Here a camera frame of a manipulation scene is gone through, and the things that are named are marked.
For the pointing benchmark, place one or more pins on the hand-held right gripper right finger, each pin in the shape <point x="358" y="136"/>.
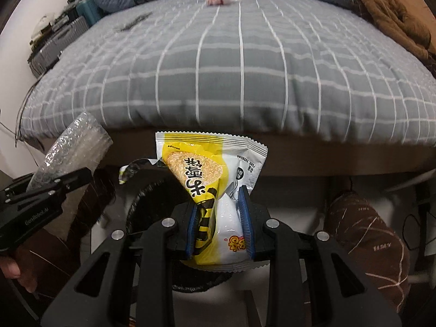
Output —
<point x="246" y="221"/>

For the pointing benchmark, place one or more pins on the teal suitcase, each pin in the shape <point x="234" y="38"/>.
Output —
<point x="88" y="12"/>

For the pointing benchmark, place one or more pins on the person's left hand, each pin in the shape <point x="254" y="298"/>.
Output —
<point x="13" y="272"/>

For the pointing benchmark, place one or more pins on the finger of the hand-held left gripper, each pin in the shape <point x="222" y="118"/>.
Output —
<point x="71" y="180"/>
<point x="17" y="184"/>

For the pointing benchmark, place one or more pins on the clear bubble wrap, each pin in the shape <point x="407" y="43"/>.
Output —
<point x="68" y="143"/>

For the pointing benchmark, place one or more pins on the brown plush blanket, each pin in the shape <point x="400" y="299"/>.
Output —
<point x="385" y="10"/>

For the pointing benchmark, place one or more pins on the grey checked bed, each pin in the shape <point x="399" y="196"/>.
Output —
<point x="238" y="75"/>

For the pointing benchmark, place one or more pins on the grey suitcase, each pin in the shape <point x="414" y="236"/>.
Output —
<point x="54" y="47"/>

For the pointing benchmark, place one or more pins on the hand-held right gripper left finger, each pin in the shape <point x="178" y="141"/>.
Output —
<point x="192" y="231"/>

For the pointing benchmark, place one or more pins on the brown patterned plush cushion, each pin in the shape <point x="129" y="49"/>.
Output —
<point x="368" y="238"/>

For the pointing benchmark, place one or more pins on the yellow white snack packet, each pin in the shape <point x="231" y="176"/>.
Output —
<point x="204" y="163"/>

